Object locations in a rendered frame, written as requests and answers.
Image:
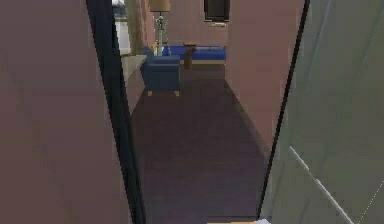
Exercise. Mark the blue armchair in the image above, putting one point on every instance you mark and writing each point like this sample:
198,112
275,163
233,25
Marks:
162,72

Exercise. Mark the brown round side table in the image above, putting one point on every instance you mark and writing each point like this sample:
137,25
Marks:
189,56

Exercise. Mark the blue sofa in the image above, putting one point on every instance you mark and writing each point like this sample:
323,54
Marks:
206,53

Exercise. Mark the floor lamp with tan shade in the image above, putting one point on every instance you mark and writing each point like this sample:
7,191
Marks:
160,20

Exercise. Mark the grey-green room door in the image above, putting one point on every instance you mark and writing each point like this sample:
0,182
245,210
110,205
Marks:
333,113

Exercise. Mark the dark framed wall picture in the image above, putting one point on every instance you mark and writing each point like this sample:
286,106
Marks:
216,9

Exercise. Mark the window with white frame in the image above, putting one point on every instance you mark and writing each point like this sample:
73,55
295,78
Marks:
120,26

